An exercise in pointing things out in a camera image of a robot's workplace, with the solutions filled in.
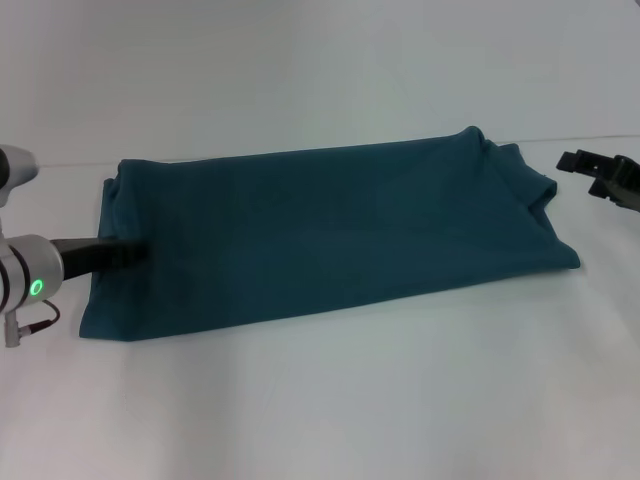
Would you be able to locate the teal t-shirt with FREE print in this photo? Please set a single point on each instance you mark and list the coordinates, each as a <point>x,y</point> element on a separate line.
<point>325,235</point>

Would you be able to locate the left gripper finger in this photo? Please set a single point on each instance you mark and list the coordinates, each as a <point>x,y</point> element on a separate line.
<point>132,251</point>

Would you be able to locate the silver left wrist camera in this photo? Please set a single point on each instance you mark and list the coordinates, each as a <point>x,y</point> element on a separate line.
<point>15,167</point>

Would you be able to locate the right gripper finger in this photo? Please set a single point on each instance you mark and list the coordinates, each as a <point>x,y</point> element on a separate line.
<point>582,162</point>

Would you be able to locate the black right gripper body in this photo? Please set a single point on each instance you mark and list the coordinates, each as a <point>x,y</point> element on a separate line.
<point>620,185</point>

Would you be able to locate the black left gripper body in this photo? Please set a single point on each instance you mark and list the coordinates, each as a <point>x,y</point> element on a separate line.
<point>90,257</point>

